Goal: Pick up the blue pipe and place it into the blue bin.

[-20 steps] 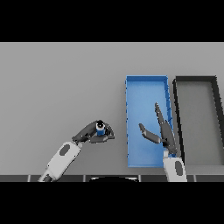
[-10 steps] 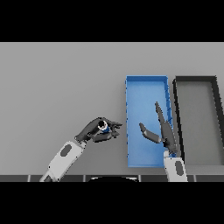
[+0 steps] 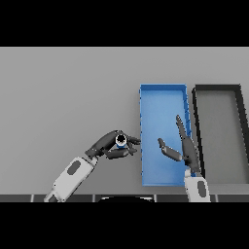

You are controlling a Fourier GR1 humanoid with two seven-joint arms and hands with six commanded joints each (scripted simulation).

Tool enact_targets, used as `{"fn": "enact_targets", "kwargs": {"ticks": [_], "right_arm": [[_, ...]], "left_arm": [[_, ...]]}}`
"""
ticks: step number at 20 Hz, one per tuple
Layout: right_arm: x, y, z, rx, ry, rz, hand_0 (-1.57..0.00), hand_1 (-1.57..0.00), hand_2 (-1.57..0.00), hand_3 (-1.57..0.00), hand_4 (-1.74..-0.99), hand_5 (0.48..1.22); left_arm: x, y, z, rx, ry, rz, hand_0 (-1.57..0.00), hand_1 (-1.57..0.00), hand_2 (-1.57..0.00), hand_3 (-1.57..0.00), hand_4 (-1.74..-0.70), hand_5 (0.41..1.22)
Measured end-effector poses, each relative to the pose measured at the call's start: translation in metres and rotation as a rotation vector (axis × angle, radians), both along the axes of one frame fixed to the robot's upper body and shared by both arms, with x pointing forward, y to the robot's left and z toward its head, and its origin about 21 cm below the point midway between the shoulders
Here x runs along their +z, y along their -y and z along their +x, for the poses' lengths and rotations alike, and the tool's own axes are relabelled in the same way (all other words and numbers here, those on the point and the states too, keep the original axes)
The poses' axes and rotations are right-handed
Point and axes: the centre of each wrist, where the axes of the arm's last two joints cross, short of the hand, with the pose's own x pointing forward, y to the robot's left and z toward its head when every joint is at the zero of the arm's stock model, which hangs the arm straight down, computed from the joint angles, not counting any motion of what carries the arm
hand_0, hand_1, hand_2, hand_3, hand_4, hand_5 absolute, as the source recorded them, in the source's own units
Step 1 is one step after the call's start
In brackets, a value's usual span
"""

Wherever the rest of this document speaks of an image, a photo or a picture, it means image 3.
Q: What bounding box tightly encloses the dark grey bin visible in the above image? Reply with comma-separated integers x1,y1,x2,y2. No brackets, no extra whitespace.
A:
192,84,249,185

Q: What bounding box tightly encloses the blue pipe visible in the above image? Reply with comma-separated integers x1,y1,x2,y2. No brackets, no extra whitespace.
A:
115,134,128,150

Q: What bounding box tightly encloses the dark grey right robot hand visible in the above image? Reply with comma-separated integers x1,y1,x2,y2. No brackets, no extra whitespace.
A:
157,114,202,178

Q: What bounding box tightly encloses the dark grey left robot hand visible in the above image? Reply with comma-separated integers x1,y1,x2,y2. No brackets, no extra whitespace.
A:
84,129,142,160

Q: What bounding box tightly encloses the blue bin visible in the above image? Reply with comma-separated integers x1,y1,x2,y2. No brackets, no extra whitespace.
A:
138,84,197,188

